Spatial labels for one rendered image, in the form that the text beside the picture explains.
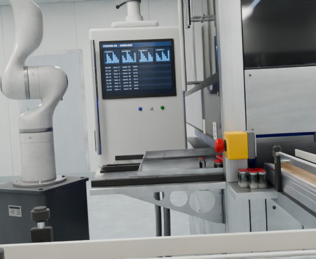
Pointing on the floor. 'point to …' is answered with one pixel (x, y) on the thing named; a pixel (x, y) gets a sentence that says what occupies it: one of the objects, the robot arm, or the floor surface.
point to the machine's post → (232, 105)
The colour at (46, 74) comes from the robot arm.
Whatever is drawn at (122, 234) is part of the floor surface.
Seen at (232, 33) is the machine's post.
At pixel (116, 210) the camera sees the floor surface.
